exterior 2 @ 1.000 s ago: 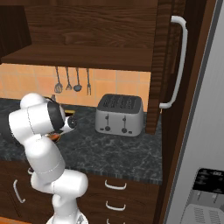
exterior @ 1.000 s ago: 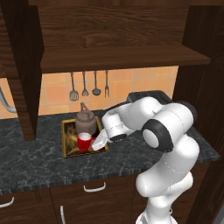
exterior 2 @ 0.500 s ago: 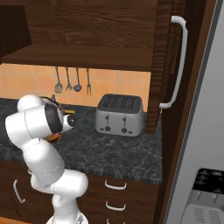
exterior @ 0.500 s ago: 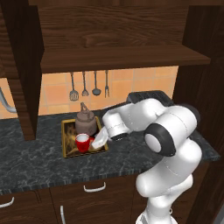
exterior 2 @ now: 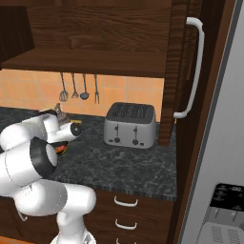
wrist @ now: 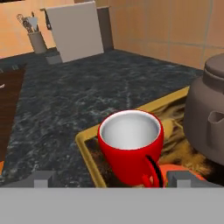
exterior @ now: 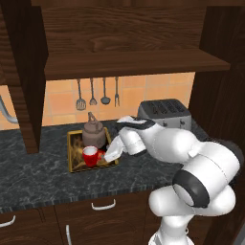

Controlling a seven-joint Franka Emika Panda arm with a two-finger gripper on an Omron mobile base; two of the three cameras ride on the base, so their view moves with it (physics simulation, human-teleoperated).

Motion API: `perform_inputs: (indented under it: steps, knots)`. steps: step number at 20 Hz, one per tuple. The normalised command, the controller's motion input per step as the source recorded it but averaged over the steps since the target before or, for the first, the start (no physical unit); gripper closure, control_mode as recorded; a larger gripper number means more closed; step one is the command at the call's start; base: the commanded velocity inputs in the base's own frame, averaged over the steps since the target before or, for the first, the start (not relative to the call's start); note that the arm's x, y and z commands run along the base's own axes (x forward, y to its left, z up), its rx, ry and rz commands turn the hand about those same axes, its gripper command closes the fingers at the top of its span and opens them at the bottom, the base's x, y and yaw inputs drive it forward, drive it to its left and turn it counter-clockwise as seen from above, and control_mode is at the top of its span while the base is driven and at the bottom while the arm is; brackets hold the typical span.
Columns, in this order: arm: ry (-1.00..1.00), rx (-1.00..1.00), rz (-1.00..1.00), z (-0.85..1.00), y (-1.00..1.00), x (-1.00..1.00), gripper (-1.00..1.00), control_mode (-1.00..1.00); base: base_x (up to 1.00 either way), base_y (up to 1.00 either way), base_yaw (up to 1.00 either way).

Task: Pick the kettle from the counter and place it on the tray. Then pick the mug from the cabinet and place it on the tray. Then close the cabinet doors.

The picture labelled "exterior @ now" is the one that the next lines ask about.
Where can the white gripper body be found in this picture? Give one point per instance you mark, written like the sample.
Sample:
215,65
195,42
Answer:
114,150

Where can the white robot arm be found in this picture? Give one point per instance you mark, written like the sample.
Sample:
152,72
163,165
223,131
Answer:
191,159

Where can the red mug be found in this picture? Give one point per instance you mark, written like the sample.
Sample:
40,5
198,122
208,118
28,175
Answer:
90,157

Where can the brown kettle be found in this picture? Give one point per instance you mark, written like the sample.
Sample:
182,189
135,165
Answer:
93,134

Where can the gold-rimmed tray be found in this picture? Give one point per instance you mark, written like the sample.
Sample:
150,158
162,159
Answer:
74,153

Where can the dark wood cabinet door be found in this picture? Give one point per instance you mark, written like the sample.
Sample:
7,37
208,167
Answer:
220,95
25,79

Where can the grey hanging ladle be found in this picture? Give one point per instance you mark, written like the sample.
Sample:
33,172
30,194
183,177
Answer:
105,100

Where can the grey hanging fork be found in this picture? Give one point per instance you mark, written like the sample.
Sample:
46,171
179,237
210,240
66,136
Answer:
117,99

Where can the grey hanging spoon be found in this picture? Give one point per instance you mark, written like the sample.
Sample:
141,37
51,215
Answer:
93,101

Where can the dark wood drawer front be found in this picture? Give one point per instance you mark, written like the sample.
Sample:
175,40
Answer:
22,229
127,204

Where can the grey slotted spatula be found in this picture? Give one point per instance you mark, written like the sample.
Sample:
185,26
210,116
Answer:
80,103

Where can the silver toaster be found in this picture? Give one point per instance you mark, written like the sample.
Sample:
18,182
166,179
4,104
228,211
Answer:
166,111

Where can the dark wood base cupboard door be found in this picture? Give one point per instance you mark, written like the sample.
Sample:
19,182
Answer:
108,231

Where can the grey curved tap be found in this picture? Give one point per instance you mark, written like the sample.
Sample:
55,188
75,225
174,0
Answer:
8,116

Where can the dark wood wall cabinet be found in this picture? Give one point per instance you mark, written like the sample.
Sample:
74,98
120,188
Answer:
127,38

